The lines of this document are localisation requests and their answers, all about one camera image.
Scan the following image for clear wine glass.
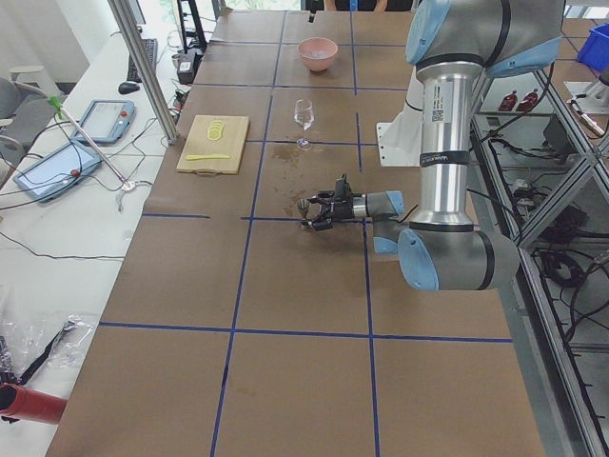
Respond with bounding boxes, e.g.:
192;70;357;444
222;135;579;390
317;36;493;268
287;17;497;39
293;99;314;149

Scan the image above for blue plastic bin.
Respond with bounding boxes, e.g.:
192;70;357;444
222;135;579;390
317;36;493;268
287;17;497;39
577;23;609;71

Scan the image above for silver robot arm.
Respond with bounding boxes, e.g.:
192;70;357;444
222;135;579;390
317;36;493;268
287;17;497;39
302;1;564;290

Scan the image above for lemon slices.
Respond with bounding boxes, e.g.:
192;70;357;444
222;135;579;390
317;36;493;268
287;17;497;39
206;119;226;142

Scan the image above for pink bowl of ice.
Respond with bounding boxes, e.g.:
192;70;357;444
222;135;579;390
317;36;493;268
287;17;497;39
297;37;339;72

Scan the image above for wooden cutting board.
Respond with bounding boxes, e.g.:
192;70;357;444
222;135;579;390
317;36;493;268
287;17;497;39
176;114;249;174

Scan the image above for black keyboard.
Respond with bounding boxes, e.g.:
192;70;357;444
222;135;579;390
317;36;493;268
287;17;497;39
127;37;159;82

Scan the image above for red cylinder bottle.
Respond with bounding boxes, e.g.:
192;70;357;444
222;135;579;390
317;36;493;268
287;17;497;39
1;384;68;425

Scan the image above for clear plastic bag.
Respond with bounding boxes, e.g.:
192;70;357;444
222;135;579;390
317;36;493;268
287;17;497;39
1;312;99;386

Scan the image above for aluminium frame post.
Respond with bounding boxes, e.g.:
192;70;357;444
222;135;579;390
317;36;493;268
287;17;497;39
108;0;178;145

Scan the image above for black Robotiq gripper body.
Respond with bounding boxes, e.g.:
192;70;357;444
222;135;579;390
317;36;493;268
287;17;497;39
330;197;354;221

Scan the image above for yellow plastic knife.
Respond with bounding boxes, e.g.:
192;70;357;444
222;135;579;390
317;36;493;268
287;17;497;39
186;153;231;161

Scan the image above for steel cocktail jigger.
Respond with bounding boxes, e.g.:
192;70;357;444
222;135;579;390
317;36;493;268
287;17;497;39
296;199;310;228

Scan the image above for blue teach pendant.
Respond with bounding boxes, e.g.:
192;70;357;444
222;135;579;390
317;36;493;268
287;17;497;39
12;142;102;203
78;99;135;146

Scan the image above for far blue teach pendant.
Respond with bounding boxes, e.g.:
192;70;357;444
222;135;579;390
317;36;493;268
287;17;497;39
78;99;135;146

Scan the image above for near blue teach pendant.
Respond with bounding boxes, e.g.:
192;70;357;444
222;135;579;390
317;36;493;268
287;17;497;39
12;142;102;203

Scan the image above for grey office chair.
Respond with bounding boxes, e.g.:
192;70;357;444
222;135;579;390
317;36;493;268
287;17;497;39
1;66;55;167

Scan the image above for black computer mouse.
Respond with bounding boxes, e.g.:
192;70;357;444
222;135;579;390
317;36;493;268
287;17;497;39
117;81;140;95

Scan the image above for metal rod green tip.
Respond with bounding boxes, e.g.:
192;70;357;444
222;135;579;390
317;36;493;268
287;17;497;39
48;96;136;191

